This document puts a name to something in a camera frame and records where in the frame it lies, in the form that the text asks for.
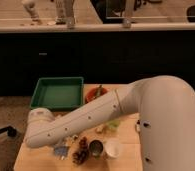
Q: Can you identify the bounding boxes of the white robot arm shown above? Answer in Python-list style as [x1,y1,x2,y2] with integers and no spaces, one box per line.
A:
[25,76,195,171]

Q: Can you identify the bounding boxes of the green plastic cup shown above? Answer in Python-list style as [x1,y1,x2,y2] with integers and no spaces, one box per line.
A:
[106,119,120,131]

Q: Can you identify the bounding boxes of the white paper cup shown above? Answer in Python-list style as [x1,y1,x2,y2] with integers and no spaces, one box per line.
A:
[104,138,122,159]

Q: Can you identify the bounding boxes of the orange bowl with items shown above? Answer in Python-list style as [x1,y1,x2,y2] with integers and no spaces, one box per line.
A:
[85,85,108,103]

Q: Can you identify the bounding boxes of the green plastic tray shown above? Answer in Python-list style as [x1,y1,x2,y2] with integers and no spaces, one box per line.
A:
[30,77,84,111]

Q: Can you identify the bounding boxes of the yellow banana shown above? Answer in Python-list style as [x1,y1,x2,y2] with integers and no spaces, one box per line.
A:
[95,125,105,134]

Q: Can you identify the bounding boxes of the dark metal can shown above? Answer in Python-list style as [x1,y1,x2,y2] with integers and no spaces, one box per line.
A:
[89,140,103,157]

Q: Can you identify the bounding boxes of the bunch of dark grapes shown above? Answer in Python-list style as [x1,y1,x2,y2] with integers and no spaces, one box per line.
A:
[72,137,89,165]

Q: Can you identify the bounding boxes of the black chair part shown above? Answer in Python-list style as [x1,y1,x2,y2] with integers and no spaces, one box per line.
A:
[0,126,17,137]

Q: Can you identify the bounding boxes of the white handled utensil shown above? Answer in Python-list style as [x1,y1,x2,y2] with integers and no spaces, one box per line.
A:
[135,120,140,133]

